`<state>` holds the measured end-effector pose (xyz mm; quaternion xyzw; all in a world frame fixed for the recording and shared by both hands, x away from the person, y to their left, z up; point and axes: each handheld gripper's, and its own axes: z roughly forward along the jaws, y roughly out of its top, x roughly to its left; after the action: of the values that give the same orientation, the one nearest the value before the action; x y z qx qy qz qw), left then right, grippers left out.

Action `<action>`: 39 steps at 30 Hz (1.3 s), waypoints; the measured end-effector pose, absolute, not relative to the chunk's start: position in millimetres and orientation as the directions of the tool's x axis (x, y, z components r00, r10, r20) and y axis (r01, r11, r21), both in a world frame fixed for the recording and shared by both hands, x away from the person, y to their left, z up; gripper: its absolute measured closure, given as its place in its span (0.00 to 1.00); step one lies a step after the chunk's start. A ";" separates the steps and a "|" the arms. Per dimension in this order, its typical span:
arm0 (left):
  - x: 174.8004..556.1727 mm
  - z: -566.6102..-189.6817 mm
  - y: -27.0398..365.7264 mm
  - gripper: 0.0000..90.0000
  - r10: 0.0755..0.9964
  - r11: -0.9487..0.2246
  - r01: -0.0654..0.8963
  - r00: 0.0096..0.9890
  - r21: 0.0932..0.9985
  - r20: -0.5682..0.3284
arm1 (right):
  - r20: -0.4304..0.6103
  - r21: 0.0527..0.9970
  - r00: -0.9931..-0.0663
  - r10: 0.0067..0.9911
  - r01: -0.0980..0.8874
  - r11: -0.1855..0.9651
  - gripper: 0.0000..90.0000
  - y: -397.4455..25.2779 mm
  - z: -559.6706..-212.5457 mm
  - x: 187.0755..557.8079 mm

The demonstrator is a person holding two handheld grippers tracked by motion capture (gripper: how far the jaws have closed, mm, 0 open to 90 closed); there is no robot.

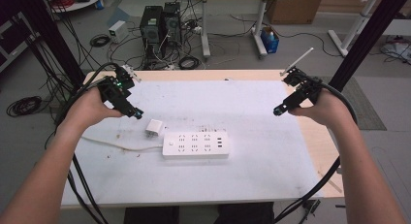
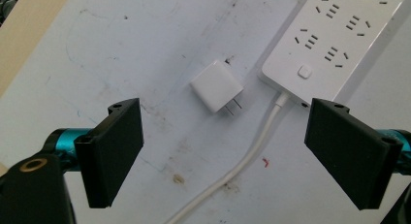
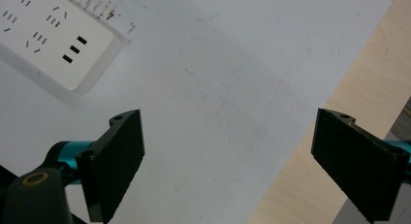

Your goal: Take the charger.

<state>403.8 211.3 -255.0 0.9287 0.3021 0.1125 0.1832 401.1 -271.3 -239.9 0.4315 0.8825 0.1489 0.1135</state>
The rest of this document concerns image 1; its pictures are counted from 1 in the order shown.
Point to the white antenna rod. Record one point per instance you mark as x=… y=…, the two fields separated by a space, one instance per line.
x=299 y=60

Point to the round white table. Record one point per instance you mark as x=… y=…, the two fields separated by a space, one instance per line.
x=80 y=1

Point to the black frame post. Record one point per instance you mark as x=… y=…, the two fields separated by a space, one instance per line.
x=368 y=33
x=55 y=36

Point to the white power strip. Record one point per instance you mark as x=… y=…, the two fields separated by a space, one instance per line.
x=195 y=144

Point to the white table mat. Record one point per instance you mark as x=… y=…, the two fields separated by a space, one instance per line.
x=226 y=172

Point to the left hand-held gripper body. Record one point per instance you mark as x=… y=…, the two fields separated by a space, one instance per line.
x=113 y=88

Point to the white metal stand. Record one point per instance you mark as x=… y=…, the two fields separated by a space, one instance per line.
x=355 y=23

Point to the person's left hand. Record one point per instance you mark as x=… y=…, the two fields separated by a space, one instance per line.
x=90 y=111

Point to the cardboard box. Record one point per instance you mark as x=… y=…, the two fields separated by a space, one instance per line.
x=295 y=7

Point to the blue bin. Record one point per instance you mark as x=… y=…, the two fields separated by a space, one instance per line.
x=269 y=41

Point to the small white box device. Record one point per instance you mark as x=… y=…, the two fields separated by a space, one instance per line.
x=118 y=31

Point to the grey floor mat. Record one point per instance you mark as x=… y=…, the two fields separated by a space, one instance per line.
x=365 y=111

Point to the person's right hand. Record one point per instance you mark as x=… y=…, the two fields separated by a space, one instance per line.
x=323 y=109

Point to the small black computer tower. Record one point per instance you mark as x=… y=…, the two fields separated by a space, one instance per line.
x=173 y=22

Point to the white charger adapter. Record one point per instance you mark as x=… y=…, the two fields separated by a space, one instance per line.
x=154 y=127

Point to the large black computer tower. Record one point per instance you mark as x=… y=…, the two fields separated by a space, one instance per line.
x=151 y=30

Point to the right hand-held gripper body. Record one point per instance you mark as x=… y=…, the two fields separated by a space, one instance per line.
x=305 y=85

